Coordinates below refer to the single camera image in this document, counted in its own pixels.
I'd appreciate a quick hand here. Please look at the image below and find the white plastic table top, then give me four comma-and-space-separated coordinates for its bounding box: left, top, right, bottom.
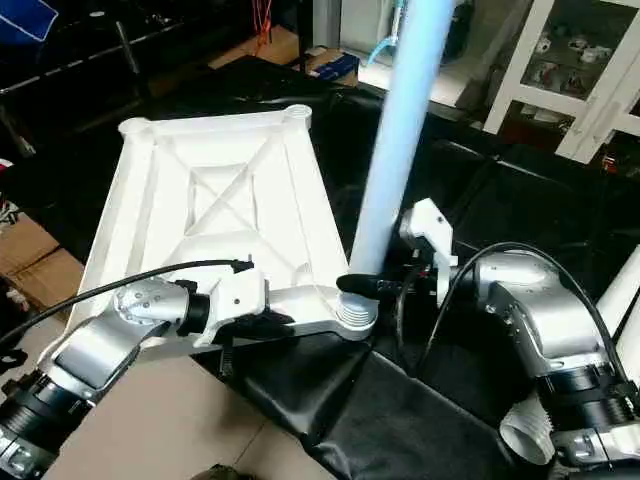
63, 103, 380, 358

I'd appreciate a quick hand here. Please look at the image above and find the black work mat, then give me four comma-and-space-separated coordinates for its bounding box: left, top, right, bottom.
0, 55, 640, 480

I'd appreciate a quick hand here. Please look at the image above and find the small blue box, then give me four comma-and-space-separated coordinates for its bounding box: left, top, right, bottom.
304, 47, 362, 85

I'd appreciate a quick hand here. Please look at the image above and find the light blue hanger hook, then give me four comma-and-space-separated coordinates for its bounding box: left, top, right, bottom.
383, 0, 408, 68

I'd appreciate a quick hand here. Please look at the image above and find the cardboard box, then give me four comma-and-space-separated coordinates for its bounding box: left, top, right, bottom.
203, 24, 303, 73

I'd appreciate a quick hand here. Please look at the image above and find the white drawer cabinet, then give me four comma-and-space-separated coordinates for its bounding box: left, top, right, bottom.
483, 0, 640, 165

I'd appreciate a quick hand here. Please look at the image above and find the blue bag on shelf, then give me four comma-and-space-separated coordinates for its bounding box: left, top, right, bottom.
0, 0, 60, 44

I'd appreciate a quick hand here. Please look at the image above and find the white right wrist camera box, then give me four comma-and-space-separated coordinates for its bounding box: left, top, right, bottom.
399, 197, 457, 307

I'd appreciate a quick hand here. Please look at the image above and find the red cable bundle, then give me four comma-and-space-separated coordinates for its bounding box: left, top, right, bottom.
252, 0, 275, 43

